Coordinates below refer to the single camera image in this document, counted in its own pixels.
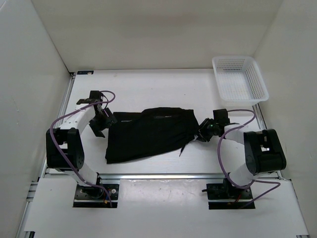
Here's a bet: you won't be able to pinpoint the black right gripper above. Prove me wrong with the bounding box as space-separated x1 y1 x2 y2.
191 118 219 142

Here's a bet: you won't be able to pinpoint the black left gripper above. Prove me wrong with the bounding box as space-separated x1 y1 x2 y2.
88 108 118 138

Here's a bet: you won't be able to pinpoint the black shorts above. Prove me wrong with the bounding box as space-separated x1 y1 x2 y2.
105 107 199 164

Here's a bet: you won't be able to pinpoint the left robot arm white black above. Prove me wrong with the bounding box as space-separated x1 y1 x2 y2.
46 90 117 198

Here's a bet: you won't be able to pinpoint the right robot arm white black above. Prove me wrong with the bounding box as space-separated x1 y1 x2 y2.
196 109 287 198

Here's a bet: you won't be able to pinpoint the white perforated plastic basket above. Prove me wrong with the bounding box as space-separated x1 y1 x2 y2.
212 56 269 108

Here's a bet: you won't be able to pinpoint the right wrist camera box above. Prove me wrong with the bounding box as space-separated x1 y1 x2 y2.
213 109 230 124

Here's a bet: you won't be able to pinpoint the aluminium front rail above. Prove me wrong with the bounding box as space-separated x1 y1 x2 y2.
100 173 224 179

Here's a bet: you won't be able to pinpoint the aluminium rail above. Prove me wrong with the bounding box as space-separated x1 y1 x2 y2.
15 72 76 238
100 173 224 179
254 103 283 179

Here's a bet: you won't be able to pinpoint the aluminium right side rail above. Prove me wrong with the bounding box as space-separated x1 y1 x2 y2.
254 103 283 179

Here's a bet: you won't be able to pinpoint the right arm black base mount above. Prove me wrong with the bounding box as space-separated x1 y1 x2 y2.
202 178 255 210

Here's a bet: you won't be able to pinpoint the aluminium left side rail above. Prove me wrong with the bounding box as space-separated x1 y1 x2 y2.
15 72 76 238

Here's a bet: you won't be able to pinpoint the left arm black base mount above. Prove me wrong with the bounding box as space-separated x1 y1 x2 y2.
73 180 120 208

